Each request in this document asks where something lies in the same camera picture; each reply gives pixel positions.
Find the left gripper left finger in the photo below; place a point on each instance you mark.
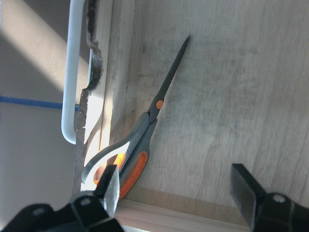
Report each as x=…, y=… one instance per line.
x=88, y=211

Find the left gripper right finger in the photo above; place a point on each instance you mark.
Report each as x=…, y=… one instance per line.
x=263, y=211

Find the grey orange scissors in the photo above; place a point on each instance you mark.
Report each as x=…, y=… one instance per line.
x=133, y=151

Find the wooden drawer with white handle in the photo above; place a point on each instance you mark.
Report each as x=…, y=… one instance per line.
x=240, y=94

